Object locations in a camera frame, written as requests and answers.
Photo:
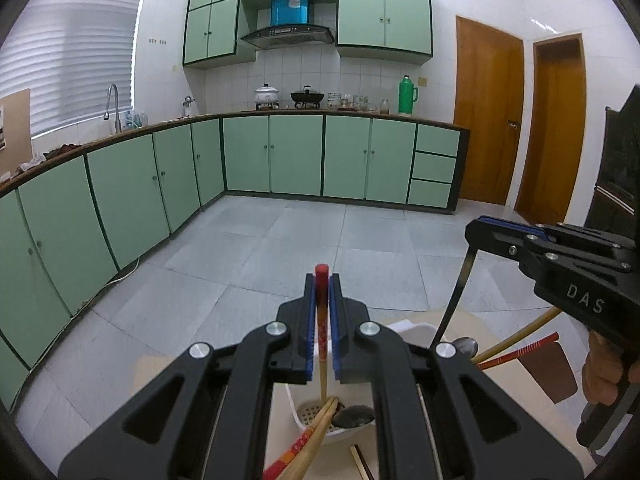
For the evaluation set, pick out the red chopstick right compartment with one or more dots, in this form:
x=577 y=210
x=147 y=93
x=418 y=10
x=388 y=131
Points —
x=518 y=354

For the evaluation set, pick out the metal spoon right compartment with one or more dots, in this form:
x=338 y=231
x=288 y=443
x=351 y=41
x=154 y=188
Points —
x=467 y=346

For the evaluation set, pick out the green lower cabinets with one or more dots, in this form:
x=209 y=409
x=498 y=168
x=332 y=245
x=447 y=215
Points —
x=71 y=224

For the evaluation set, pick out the green thermos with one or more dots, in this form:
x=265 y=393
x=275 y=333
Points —
x=407 y=95

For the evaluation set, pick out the plain wooden chopstick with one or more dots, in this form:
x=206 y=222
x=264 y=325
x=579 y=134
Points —
x=301 y=463

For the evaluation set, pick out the dark spoon left compartment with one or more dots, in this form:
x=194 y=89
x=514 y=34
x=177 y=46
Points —
x=352 y=416

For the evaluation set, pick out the red orange patterned chopstick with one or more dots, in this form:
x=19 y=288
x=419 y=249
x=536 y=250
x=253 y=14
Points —
x=321 y=280

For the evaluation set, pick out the green upper cabinets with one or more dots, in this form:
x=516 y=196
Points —
x=222 y=32

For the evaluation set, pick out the right wooden door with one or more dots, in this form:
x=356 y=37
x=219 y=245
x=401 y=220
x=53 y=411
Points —
x=556 y=131

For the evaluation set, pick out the kitchen faucet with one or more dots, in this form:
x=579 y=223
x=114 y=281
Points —
x=112 y=107

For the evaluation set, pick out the black wok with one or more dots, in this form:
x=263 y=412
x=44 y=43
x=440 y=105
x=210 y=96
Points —
x=307 y=97

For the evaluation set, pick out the left wooden door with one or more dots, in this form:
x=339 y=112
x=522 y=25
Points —
x=489 y=102

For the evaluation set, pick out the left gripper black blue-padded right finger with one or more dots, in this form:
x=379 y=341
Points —
x=436 y=415

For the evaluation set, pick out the brown cardboard board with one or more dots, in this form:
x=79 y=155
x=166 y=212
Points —
x=16 y=140

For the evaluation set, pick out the wooden chopstick right compartment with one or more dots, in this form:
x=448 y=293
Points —
x=521 y=334

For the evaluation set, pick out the person's hand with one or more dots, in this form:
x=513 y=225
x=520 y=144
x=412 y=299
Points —
x=603 y=370

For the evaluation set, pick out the red chopstick in holder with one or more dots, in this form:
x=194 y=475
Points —
x=279 y=465

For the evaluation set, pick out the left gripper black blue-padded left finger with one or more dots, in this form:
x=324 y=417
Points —
x=206 y=415

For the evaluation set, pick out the window blinds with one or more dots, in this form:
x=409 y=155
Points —
x=67 y=53

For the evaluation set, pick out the dark cabinet at right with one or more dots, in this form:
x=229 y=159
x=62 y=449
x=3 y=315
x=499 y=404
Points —
x=615 y=202

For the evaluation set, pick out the range hood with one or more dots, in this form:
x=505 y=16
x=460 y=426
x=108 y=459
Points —
x=273 y=24

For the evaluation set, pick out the wooden door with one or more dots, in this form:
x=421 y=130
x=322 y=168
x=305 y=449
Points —
x=556 y=131
x=489 y=102

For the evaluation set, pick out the green cabinets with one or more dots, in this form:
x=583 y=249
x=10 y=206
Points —
x=71 y=224
x=222 y=32

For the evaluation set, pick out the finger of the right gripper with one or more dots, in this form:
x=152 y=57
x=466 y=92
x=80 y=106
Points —
x=496 y=241
x=513 y=227

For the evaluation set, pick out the black chopstick silver band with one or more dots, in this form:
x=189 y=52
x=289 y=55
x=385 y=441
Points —
x=360 y=462

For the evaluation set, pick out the white cooking pot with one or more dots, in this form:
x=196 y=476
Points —
x=266 y=97

